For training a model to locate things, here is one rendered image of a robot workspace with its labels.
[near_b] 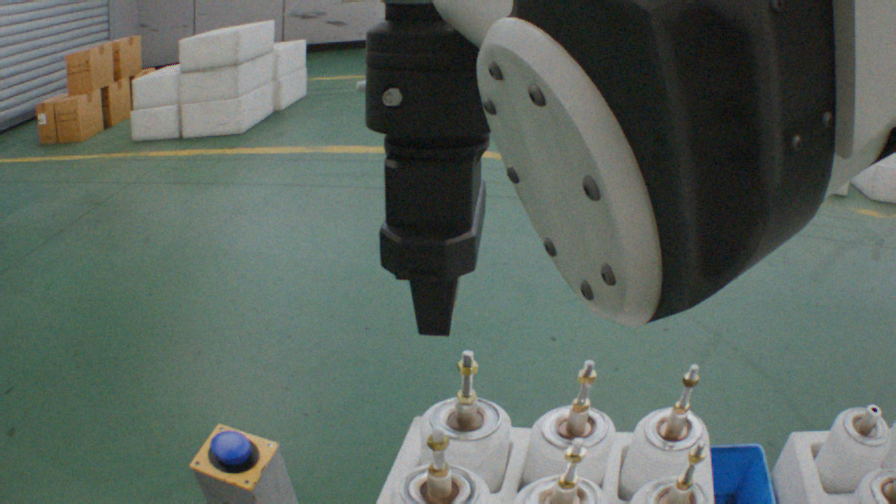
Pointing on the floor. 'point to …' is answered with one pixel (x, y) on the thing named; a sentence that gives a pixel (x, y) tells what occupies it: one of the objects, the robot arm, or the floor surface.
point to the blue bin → (740, 475)
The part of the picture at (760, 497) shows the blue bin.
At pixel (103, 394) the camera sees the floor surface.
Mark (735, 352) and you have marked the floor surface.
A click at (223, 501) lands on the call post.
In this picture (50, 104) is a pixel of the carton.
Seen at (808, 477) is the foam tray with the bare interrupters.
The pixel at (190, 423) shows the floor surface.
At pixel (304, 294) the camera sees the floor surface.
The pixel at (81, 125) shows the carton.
